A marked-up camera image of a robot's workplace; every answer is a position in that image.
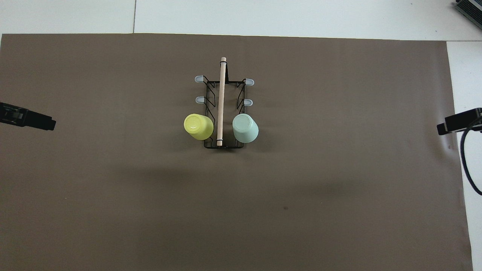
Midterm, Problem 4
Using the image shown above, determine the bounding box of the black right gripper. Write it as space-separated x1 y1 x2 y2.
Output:
437 108 482 136

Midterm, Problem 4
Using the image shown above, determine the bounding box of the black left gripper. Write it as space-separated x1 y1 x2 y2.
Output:
0 102 56 131

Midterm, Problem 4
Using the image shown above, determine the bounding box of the yellow plastic cup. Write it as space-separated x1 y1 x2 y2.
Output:
183 113 214 141

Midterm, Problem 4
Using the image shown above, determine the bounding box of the green plastic cup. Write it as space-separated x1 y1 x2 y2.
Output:
232 113 259 143

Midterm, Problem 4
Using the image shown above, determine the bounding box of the grey ribbed device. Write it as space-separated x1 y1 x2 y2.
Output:
454 0 482 19

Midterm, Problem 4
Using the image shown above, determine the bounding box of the brown table mat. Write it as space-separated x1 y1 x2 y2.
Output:
0 33 474 271

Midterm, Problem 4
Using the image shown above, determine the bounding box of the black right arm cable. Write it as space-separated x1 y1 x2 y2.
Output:
460 128 482 196

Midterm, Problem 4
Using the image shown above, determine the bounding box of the black wire cup rack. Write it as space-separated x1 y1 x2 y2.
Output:
194 57 255 149

